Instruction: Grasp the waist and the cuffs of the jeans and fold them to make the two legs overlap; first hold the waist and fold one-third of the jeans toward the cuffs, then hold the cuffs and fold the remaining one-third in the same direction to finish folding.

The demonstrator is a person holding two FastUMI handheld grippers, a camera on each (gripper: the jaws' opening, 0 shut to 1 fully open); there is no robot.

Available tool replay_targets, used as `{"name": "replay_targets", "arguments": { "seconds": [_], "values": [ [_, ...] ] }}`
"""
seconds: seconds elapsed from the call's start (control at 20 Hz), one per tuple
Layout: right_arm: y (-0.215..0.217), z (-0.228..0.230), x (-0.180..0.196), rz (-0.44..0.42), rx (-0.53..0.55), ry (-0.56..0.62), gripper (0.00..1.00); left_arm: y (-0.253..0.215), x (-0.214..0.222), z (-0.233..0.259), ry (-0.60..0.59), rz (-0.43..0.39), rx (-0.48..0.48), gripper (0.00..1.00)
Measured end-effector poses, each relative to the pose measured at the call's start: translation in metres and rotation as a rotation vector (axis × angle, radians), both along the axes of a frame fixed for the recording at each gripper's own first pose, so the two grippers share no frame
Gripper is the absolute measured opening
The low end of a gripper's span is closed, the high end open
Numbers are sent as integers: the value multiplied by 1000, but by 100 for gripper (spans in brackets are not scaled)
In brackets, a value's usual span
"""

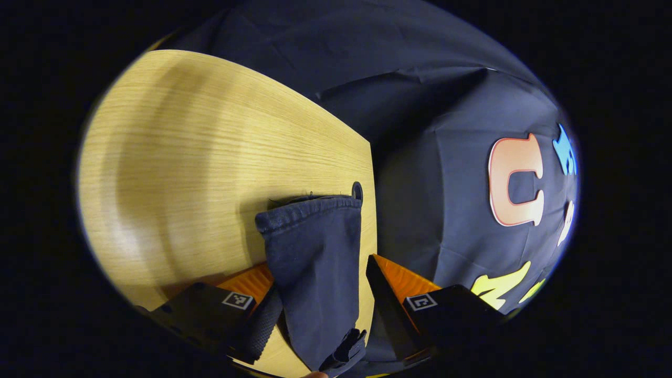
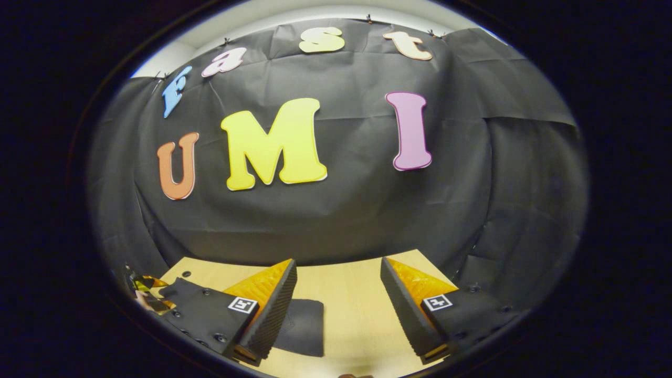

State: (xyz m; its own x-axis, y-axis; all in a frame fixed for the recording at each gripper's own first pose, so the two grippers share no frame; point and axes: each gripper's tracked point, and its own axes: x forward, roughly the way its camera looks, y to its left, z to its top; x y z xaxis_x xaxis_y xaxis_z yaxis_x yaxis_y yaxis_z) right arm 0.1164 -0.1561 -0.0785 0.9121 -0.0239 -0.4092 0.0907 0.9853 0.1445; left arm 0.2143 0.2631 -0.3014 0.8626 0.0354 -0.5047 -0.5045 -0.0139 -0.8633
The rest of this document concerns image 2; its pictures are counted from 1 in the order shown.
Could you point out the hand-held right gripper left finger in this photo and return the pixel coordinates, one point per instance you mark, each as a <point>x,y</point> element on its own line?
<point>275,315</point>

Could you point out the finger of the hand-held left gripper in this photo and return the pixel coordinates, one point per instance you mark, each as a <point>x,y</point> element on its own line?
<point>144,283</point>

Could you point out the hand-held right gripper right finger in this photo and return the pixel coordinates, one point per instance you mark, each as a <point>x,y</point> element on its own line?
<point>407,315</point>

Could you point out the dark grey jeans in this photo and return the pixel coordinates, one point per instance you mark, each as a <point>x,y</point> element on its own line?
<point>307,325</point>

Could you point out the black backdrop cloth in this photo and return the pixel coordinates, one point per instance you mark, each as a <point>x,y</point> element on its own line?
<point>357,210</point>

